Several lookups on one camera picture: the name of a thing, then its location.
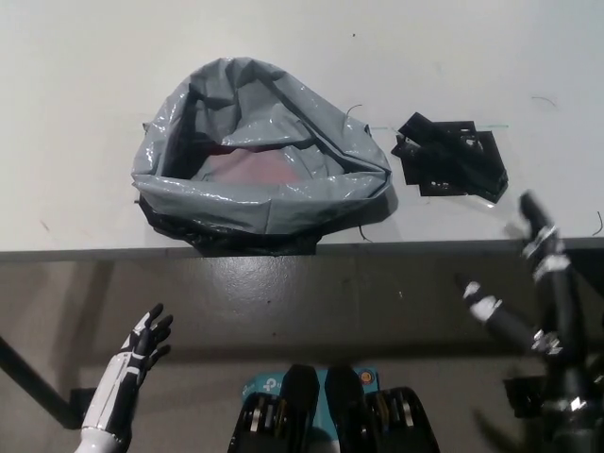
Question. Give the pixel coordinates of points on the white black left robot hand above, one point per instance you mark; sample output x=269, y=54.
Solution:
x=132, y=358

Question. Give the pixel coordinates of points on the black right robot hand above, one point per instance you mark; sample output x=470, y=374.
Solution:
x=561, y=321

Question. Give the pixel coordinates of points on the grey plastic bag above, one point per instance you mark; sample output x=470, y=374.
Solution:
x=236, y=207

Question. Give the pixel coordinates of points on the pink item inside bag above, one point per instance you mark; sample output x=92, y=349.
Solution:
x=250, y=165

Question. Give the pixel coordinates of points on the black table leg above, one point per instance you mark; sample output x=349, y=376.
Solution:
x=38, y=382

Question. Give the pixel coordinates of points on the black table foot bracket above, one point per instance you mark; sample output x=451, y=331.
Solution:
x=524, y=396

